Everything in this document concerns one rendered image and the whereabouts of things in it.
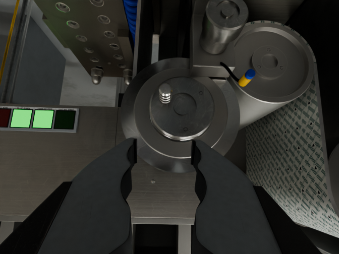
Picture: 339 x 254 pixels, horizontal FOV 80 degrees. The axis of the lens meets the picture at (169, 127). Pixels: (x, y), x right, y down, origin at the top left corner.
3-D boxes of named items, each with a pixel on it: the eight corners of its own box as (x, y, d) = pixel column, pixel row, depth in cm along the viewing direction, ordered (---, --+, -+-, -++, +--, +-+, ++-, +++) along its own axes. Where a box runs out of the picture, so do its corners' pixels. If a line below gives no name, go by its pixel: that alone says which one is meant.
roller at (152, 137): (226, 69, 26) (230, 159, 24) (194, 119, 51) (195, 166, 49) (136, 65, 26) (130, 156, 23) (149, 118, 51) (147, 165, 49)
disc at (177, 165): (237, 59, 27) (243, 174, 24) (236, 61, 27) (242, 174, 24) (124, 54, 26) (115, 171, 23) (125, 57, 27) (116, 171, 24)
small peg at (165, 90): (169, 98, 20) (156, 92, 20) (168, 106, 23) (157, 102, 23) (174, 85, 21) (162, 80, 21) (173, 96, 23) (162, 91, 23)
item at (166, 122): (201, 149, 22) (137, 122, 23) (198, 151, 24) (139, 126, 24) (224, 90, 24) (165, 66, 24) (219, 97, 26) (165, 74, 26)
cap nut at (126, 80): (134, 69, 60) (133, 83, 59) (135, 74, 63) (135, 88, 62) (121, 68, 60) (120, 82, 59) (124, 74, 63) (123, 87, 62)
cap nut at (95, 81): (101, 67, 59) (100, 81, 58) (105, 73, 63) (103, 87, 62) (89, 67, 59) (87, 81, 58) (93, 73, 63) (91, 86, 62)
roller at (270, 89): (308, 23, 29) (320, 105, 26) (240, 92, 54) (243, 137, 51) (224, 19, 28) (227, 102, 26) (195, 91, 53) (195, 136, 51)
